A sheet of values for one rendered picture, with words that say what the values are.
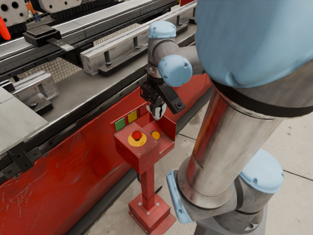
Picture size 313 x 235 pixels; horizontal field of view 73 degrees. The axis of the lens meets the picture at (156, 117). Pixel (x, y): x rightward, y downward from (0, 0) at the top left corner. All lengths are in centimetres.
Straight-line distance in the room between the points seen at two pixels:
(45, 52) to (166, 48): 75
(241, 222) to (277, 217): 105
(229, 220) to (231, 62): 53
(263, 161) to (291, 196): 128
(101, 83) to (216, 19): 81
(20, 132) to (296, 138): 204
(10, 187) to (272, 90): 84
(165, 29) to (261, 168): 41
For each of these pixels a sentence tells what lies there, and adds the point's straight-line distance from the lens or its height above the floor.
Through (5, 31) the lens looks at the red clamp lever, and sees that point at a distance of 75.
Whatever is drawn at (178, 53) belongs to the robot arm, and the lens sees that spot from 54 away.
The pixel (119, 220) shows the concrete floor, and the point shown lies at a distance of 152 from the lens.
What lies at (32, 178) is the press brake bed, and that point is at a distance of 93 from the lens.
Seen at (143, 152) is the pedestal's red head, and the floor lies 78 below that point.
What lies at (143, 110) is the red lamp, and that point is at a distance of 89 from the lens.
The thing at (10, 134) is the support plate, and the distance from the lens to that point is 66.
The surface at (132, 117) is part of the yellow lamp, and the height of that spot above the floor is 81.
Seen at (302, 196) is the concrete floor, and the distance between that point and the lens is 186.
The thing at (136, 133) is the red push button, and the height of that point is 81.
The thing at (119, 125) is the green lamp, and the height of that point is 81.
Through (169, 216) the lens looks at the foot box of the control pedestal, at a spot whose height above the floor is 1.
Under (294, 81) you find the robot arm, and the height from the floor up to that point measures 132.
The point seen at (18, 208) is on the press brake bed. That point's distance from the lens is 100.
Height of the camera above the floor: 140
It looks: 44 degrees down
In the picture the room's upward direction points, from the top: straight up
